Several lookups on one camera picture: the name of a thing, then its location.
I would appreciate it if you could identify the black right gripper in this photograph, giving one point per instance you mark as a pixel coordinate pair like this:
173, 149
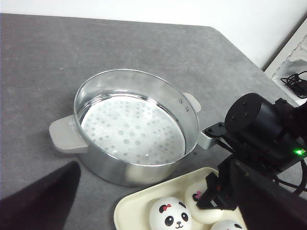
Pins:
219, 193

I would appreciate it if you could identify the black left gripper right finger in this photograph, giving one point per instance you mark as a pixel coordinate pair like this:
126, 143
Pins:
263, 204

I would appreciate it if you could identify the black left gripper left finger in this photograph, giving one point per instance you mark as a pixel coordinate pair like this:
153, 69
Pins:
43, 205

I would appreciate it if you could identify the panda bun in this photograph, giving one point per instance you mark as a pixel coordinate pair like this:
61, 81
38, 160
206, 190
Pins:
192, 196
170, 213
227, 225

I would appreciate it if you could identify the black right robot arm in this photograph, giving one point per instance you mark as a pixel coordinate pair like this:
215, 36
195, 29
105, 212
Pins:
267, 137

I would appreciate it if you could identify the stainless steel steamer pot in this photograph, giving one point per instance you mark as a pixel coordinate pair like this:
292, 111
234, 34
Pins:
69, 137

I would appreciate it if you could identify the cream plastic tray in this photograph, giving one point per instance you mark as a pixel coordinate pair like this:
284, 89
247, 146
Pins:
132, 211

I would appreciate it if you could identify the white perforated steamer liner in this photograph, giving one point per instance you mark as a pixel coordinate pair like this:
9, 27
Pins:
134, 130

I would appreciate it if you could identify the white shelf unit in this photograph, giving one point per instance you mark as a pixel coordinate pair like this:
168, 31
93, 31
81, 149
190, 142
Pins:
290, 60

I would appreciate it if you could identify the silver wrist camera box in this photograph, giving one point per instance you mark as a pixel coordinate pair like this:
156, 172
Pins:
209, 136

